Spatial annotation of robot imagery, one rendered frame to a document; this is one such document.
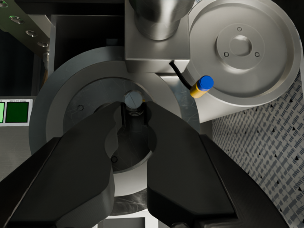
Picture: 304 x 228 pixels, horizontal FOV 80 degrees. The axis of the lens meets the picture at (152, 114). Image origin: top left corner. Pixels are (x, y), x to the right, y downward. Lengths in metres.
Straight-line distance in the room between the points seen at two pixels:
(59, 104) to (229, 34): 0.17
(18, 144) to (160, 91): 0.47
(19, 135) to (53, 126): 0.41
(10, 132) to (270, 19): 0.58
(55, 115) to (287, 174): 0.24
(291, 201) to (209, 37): 0.19
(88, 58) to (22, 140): 0.43
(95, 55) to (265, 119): 0.21
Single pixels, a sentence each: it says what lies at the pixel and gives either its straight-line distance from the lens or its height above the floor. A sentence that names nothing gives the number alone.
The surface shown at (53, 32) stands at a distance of 0.21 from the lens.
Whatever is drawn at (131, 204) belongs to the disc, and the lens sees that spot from 0.17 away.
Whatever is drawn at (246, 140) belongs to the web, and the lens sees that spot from 0.31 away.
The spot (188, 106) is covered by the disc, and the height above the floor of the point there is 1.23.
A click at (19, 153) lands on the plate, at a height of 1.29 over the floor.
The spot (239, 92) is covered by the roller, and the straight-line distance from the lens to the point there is 0.19.
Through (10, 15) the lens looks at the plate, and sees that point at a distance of 0.46.
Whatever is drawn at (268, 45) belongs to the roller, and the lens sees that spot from 0.23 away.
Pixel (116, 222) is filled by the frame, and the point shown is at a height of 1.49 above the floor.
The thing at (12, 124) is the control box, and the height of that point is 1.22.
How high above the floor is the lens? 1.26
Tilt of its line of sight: 8 degrees down
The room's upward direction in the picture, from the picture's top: 179 degrees clockwise
